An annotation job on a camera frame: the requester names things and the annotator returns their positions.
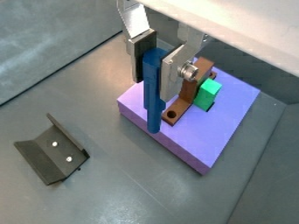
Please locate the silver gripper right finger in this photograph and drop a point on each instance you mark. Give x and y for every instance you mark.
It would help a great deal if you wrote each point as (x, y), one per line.
(174, 71)

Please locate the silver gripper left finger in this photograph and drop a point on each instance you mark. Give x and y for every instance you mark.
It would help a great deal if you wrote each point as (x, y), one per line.
(141, 36)

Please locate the blue cylindrical peg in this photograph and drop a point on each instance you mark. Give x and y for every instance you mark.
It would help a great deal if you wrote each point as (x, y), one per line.
(154, 104)

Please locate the purple board block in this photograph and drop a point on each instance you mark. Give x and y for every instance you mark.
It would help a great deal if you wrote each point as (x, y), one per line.
(197, 139)

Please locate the green U-shaped block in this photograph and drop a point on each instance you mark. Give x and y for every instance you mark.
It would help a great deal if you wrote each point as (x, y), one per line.
(208, 94)

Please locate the black peg holder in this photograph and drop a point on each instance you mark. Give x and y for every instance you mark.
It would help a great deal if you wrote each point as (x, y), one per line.
(54, 153)

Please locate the brown L-shaped bracket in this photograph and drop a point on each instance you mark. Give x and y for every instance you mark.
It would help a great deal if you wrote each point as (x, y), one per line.
(190, 89)

